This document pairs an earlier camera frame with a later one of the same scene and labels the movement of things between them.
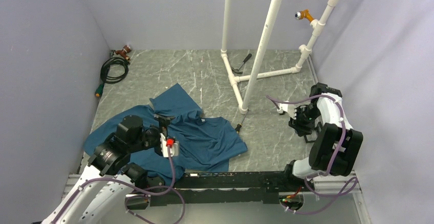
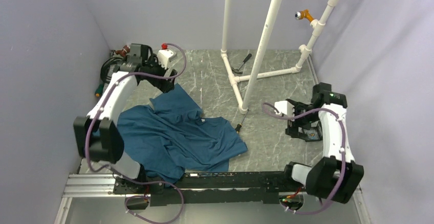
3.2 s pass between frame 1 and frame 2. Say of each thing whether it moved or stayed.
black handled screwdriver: stayed
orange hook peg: stayed
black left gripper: moved
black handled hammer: stayed
